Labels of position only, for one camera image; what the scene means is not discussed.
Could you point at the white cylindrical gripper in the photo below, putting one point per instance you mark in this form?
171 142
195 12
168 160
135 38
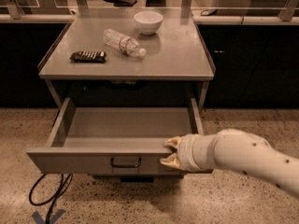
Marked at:
188 152

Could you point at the grey top drawer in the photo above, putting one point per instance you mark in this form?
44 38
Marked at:
114 141

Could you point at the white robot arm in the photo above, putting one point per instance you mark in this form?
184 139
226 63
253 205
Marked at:
237 151

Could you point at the grey drawer cabinet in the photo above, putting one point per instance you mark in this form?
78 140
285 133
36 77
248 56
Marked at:
122 91

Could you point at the dark striped snack bag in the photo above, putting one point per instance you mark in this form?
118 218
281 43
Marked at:
89 57

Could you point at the clear plastic water bottle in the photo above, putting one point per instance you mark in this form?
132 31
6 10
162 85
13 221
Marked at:
123 43

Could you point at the white ceramic bowl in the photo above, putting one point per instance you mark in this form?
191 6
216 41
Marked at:
148 22

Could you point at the black office chair seat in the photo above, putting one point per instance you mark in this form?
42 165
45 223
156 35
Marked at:
122 3

